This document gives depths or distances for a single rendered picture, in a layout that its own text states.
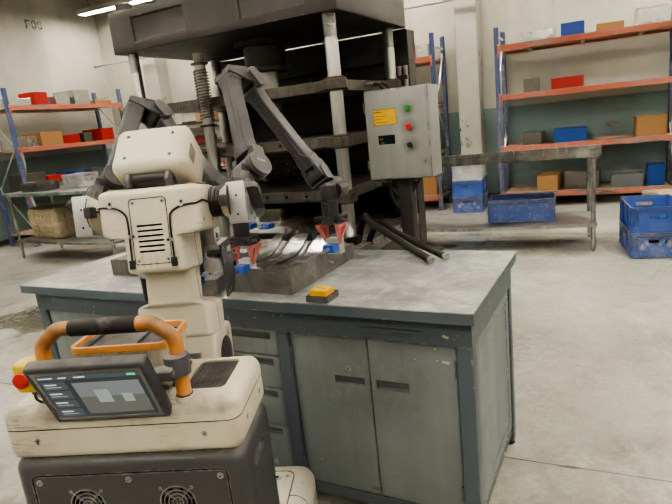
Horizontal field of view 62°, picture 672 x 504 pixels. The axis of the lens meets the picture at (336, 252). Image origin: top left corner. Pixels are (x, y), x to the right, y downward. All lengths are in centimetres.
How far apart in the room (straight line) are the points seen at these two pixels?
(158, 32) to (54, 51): 812
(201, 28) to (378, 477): 210
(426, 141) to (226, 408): 162
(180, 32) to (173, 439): 213
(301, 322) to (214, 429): 72
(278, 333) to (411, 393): 50
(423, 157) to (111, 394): 172
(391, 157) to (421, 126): 20
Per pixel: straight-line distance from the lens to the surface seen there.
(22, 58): 1072
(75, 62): 1139
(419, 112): 252
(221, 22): 282
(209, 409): 126
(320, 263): 206
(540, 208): 549
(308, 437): 212
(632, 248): 519
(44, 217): 819
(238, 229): 195
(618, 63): 832
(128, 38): 321
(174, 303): 161
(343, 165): 254
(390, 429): 194
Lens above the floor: 136
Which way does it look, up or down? 13 degrees down
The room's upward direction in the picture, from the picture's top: 6 degrees counter-clockwise
